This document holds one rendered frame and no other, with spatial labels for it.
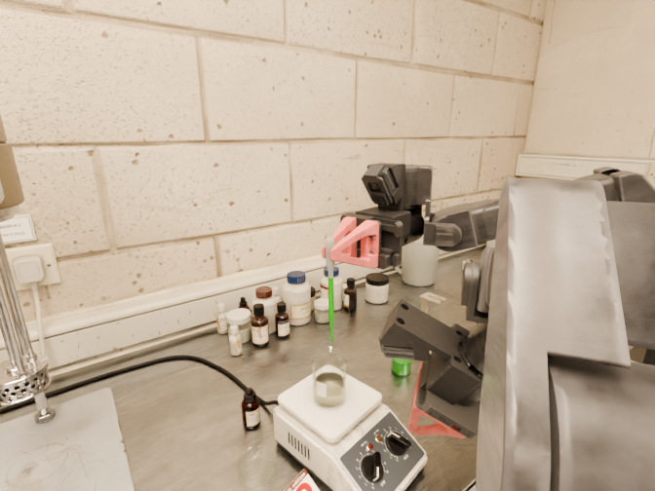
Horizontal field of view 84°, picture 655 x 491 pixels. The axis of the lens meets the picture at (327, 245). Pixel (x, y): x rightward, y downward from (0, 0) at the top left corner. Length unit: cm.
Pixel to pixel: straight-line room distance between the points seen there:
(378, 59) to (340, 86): 17
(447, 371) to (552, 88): 162
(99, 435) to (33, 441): 10
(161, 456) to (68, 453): 14
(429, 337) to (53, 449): 59
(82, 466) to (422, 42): 133
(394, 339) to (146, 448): 45
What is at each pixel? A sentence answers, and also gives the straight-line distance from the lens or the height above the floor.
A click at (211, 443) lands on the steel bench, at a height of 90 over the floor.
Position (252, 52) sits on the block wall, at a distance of 99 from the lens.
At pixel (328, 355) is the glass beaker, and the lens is 58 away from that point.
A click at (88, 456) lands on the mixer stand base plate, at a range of 73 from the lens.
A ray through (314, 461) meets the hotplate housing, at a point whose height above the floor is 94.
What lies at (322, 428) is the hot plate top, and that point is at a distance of 56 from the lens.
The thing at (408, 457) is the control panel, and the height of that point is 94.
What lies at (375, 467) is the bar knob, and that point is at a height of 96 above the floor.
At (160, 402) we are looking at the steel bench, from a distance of 79.
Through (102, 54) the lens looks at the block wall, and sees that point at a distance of 90.
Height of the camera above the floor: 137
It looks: 17 degrees down
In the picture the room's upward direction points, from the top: straight up
